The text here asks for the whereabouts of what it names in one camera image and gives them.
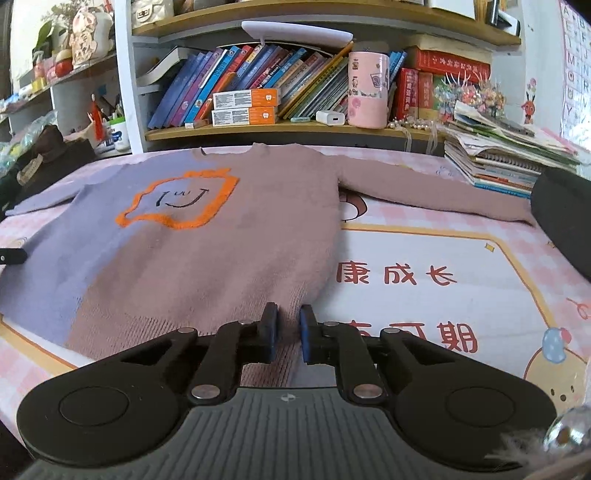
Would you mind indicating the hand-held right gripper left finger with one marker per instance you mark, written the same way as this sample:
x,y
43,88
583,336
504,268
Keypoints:
x,y
270,334

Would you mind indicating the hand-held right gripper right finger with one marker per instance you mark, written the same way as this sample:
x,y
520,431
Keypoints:
x,y
305,337

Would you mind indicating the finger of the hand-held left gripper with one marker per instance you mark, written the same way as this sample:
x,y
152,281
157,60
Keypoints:
x,y
11,257

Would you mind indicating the black box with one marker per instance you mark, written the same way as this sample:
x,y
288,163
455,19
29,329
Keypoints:
x,y
69,170

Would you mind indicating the iridescent plastic bag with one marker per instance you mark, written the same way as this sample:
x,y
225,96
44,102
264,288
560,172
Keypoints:
x,y
23,138

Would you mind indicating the dark brown bag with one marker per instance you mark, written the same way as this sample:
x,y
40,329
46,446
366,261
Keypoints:
x,y
60,143

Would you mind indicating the pink checked cartoon desk mat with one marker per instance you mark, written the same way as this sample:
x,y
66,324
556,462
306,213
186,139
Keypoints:
x,y
438,258

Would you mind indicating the white jar with green rim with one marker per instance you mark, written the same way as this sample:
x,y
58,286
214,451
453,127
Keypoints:
x,y
115,136

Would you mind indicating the white side shelf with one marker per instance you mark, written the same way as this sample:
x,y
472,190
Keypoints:
x,y
69,76

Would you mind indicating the red round doll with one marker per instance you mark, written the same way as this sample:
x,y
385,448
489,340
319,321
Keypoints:
x,y
60,64

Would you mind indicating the wooden bookshelf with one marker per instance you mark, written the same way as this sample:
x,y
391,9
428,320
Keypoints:
x,y
277,134

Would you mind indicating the teal eraser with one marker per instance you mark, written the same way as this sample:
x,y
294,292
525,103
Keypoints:
x,y
302,120

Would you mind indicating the orange and white carton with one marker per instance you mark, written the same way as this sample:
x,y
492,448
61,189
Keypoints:
x,y
244,116
244,98

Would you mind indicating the white charger plug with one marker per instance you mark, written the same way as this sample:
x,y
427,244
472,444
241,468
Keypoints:
x,y
330,117

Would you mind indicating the lucky cat ornament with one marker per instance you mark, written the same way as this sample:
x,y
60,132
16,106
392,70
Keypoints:
x,y
90,37

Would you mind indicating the white feather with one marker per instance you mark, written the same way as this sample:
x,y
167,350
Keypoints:
x,y
517,445

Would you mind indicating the thick black-covered book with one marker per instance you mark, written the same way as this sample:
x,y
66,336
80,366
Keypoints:
x,y
161,67

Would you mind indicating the pink cylindrical tumbler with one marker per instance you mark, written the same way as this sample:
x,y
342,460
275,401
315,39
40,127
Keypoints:
x,y
367,92

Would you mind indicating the row of children's books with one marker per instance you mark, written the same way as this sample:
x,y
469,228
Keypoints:
x,y
249,74

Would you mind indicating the red hardcover book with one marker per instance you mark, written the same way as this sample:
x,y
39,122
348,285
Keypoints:
x,y
408,94

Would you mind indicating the stack of notebooks and papers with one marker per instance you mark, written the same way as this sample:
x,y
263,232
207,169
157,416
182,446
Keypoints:
x,y
498,157

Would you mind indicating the clear crystal ball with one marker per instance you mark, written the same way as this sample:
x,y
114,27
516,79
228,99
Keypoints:
x,y
568,429

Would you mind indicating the white quilted handbag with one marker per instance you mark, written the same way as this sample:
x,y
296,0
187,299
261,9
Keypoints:
x,y
152,16

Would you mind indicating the black rounded cushion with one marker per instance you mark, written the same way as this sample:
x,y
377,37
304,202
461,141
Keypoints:
x,y
563,217

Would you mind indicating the colourful bead bouquet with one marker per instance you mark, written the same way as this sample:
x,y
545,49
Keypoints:
x,y
471,97

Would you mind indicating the pale flat pad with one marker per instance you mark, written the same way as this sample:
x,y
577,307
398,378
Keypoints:
x,y
295,33

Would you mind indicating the thick red dictionary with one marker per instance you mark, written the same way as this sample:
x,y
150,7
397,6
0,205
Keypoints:
x,y
448,67

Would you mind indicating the beige thick book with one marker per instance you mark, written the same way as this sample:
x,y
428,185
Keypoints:
x,y
448,42

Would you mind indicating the cartoon wall sticker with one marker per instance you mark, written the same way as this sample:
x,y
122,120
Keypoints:
x,y
529,104

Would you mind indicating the pink letter wall poster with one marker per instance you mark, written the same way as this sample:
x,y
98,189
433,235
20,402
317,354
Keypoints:
x,y
575,69

